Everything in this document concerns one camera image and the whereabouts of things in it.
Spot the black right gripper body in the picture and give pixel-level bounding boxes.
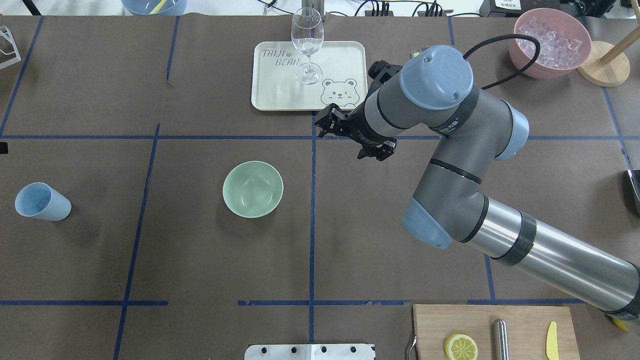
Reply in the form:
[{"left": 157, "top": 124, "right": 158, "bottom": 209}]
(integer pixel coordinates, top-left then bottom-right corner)
[{"left": 342, "top": 107, "right": 391, "bottom": 147}]

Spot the green bowl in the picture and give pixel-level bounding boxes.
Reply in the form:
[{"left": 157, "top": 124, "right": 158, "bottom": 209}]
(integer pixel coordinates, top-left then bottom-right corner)
[{"left": 222, "top": 161, "right": 284, "bottom": 219}]

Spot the light blue cup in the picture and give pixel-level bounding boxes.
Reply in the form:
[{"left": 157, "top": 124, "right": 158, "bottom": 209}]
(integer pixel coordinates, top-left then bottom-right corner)
[{"left": 14, "top": 182, "right": 73, "bottom": 222}]

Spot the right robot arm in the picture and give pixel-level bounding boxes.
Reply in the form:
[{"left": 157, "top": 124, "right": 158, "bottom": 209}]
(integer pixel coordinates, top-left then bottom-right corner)
[{"left": 315, "top": 45, "right": 639, "bottom": 324}]

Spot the pink bowl of ice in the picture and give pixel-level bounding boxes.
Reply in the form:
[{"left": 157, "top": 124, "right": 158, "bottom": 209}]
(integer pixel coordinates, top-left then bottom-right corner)
[{"left": 513, "top": 7, "right": 592, "bottom": 80}]

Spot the blue bowl with fork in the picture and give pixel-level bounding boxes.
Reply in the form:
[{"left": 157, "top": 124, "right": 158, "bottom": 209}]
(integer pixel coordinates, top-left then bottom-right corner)
[{"left": 121, "top": 0, "right": 189, "bottom": 16}]

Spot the metal ice scoop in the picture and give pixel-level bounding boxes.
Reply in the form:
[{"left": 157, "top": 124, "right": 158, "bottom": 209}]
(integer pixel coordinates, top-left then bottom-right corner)
[{"left": 621, "top": 170, "right": 640, "bottom": 218}]

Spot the cream bear tray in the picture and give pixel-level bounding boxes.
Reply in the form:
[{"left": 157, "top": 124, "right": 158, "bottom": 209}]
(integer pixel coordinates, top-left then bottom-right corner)
[{"left": 251, "top": 41, "right": 368, "bottom": 112}]

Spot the grey folded cloth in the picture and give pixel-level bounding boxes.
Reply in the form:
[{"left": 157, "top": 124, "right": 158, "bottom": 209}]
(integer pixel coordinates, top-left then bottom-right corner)
[{"left": 410, "top": 47, "right": 428, "bottom": 60}]

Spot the clear wine glass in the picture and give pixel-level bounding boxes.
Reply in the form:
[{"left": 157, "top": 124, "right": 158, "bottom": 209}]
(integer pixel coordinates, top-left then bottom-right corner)
[{"left": 290, "top": 7, "right": 325, "bottom": 85}]

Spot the lemon half slice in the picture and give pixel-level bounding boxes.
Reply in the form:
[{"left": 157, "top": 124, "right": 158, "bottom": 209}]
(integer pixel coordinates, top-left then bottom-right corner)
[{"left": 443, "top": 333, "right": 479, "bottom": 360}]

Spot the wooden cutting board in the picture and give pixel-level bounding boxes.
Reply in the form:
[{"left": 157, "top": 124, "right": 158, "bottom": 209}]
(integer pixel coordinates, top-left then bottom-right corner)
[{"left": 413, "top": 304, "right": 581, "bottom": 360}]

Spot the steel muddler black cap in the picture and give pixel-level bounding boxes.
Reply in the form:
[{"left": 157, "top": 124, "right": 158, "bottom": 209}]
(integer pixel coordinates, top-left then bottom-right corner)
[{"left": 493, "top": 318, "right": 510, "bottom": 360}]

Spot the wooden stand round base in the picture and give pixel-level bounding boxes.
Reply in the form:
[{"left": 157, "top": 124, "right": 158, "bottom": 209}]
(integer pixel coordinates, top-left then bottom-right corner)
[{"left": 577, "top": 27, "right": 640, "bottom": 87}]

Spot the yellow plastic knife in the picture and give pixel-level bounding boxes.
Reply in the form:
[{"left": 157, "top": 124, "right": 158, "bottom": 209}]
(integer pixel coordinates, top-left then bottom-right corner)
[{"left": 545, "top": 320, "right": 560, "bottom": 360}]

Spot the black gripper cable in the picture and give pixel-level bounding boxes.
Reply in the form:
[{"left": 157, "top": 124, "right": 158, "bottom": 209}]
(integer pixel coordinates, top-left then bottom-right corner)
[{"left": 368, "top": 33, "right": 541, "bottom": 92}]

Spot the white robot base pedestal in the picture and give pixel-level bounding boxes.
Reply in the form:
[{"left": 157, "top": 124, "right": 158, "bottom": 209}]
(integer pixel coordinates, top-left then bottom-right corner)
[{"left": 244, "top": 343, "right": 377, "bottom": 360}]

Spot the white wire cup rack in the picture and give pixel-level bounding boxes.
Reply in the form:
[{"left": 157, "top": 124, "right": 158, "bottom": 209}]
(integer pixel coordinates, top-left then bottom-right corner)
[{"left": 0, "top": 26, "right": 22, "bottom": 69}]

